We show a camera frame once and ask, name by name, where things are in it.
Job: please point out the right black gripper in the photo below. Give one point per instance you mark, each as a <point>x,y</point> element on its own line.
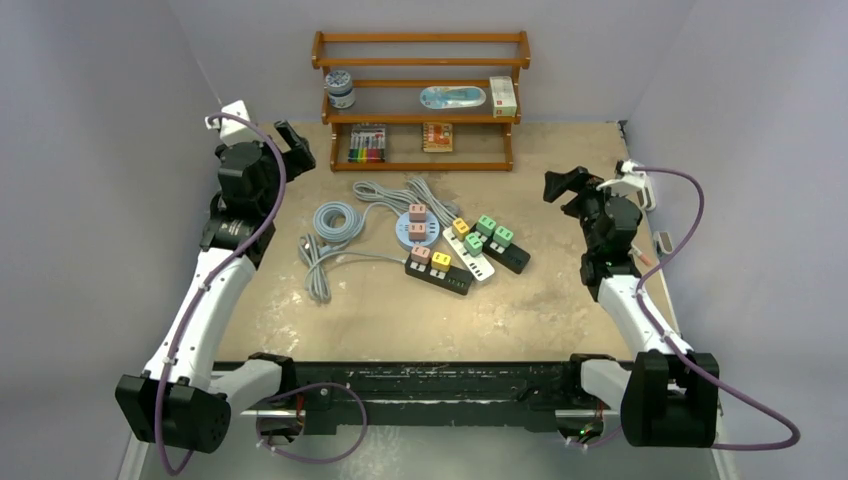
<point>579,180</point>

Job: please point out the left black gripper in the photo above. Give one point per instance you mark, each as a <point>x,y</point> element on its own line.
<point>296,160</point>

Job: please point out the pink plug round socket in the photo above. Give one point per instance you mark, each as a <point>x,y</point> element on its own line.
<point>417,213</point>
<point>417,231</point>

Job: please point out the round blue power socket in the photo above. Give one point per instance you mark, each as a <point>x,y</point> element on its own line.
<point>434,232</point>

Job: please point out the yellow plug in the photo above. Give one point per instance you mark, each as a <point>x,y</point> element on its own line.
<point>460,228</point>
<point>440,261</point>

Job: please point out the black power strip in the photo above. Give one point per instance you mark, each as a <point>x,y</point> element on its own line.
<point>455,280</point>
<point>513,258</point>

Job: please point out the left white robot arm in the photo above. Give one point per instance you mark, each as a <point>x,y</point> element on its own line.
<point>176,402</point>

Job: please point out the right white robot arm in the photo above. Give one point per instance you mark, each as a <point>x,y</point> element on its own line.
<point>663,399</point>

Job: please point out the green plug lower black strip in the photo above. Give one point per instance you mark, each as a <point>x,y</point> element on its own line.
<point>502,236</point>

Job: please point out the green plug black strip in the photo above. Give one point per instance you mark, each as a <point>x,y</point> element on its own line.
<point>502,236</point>
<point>485,225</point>

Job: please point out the green plug upper black strip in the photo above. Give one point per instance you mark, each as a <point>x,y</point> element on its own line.
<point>485,225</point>

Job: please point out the green plug on white strip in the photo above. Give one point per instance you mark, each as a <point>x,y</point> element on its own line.
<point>473,244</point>

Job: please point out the yellow plug on white strip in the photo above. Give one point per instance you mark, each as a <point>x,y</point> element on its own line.
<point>460,228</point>

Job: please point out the pack of coloured markers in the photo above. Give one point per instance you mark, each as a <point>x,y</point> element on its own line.
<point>367,143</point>

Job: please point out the orange white marker pen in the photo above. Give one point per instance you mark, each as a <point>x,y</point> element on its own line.
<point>641,256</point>

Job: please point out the blue white round tin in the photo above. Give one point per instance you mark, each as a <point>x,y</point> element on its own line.
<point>340,89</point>

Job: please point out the wooden shelf rack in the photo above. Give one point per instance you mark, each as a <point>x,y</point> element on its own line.
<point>416,79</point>

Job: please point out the white power strip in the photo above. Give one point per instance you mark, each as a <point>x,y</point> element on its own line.
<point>477,265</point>

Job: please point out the white green box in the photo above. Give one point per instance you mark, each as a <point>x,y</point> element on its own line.
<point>504,100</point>

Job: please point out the small orange book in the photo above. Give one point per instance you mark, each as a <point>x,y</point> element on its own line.
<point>437,137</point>

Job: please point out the blue packaged toothbrush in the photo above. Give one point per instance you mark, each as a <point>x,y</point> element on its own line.
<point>452,97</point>

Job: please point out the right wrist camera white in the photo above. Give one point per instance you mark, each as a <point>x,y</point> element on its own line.
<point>630,178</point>

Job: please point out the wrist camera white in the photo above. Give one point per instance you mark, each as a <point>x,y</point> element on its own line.
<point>630,178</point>
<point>236,126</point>

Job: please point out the white wall bracket upper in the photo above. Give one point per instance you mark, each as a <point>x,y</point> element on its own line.
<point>646,195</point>

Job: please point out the white wall bracket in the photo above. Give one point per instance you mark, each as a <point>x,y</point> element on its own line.
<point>663,243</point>
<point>646,195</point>

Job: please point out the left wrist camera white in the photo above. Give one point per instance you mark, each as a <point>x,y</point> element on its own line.
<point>236,126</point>

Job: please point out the white wall bracket lower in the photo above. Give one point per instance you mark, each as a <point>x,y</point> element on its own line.
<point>663,243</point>

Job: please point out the coiled grey cable round socket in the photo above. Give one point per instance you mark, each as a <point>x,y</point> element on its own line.
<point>339,223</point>

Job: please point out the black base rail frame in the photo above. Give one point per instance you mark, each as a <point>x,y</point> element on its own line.
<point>537,396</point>

